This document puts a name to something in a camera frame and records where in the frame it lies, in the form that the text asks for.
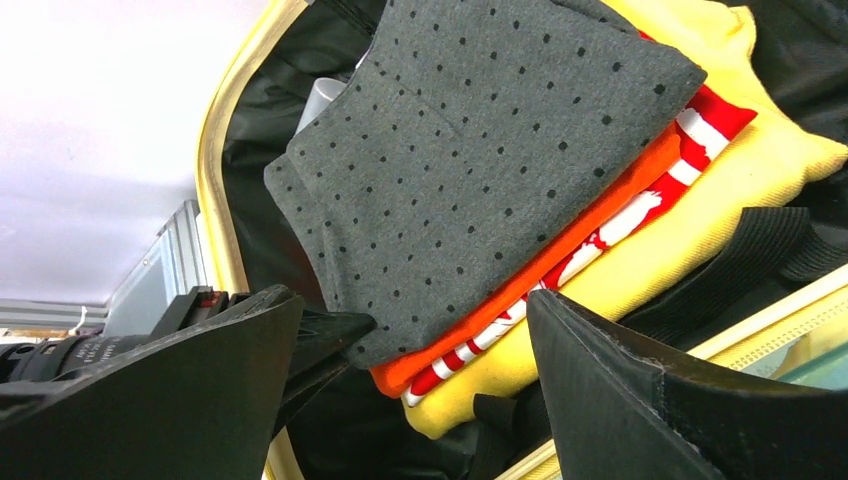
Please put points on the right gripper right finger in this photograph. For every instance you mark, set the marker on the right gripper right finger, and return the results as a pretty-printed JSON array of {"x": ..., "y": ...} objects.
[{"x": 624, "y": 406}]

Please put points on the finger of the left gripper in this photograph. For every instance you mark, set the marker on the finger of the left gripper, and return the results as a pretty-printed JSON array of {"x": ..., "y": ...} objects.
[{"x": 318, "y": 357}]

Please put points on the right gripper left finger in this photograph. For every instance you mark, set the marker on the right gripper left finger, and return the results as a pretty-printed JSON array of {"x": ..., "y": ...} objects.
[{"x": 197, "y": 404}]

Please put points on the yellow hard-shell suitcase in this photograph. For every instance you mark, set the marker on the yellow hard-shell suitcase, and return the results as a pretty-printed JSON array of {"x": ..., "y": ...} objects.
[{"x": 349, "y": 430}]

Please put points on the dark navy fabric item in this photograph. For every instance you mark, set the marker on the dark navy fabric item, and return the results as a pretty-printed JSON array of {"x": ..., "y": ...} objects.
[{"x": 470, "y": 135}]

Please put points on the teal transparent plastic tray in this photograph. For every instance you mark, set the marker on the teal transparent plastic tray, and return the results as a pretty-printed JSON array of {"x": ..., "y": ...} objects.
[{"x": 818, "y": 359}]

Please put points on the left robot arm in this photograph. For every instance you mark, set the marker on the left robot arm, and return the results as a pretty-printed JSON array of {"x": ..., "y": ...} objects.
[{"x": 49, "y": 359}]

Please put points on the white cylindrical bottle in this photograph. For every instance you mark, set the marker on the white cylindrical bottle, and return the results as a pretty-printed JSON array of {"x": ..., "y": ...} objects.
[{"x": 323, "y": 91}]

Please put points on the yellow folded garment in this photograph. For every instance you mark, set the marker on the yellow folded garment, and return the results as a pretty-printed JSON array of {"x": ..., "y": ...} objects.
[{"x": 669, "y": 229}]

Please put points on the red white striped garment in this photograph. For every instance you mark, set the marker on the red white striped garment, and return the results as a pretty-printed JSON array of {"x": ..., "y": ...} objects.
[{"x": 657, "y": 178}]

